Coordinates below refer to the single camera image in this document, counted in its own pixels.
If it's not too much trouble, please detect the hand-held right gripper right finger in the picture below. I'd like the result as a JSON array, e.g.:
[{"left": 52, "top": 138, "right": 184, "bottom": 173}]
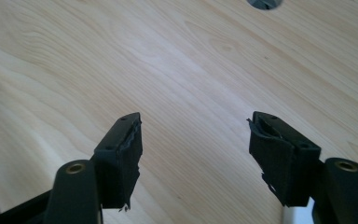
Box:
[{"left": 246, "top": 110, "right": 323, "bottom": 208}]

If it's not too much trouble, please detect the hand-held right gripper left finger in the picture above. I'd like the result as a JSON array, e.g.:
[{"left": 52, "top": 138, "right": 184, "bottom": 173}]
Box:
[{"left": 92, "top": 112, "right": 145, "bottom": 213}]

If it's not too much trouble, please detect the dark round table grommet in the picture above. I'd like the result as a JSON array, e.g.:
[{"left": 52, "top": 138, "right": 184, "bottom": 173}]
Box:
[{"left": 246, "top": 0, "right": 284, "bottom": 11}]

